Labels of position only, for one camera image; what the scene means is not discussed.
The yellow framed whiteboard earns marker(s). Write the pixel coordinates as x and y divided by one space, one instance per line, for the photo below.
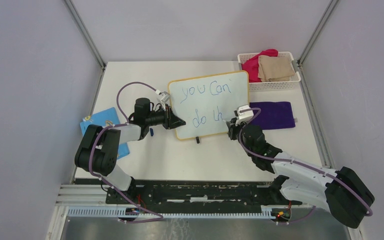
206 103

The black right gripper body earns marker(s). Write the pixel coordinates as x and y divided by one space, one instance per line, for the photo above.
247 147

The white perforated plastic basket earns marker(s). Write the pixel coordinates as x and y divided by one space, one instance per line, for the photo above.
294 81

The red cloth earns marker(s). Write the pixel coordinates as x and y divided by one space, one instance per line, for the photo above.
251 66

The aluminium frame rail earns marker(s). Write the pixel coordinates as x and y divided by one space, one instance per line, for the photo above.
308 95
85 33

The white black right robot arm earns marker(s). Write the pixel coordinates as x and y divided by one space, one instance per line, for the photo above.
341 192

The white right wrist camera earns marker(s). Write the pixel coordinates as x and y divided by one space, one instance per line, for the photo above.
243 114

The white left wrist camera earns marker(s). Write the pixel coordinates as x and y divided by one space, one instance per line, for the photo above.
163 97

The beige cloth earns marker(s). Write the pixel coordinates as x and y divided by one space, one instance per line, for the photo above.
274 69

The aluminium frame rail right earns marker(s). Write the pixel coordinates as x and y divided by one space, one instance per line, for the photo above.
308 95

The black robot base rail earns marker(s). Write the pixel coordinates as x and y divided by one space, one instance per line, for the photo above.
206 197

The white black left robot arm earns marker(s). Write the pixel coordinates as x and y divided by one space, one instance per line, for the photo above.
98 149

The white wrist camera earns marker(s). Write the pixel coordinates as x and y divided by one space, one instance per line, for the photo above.
163 97
243 114

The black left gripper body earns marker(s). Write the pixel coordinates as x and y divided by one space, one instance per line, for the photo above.
156 118

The purple towel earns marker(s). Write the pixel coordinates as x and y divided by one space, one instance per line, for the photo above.
274 115

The aluminium frame rail left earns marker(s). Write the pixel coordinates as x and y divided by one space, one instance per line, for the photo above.
85 33

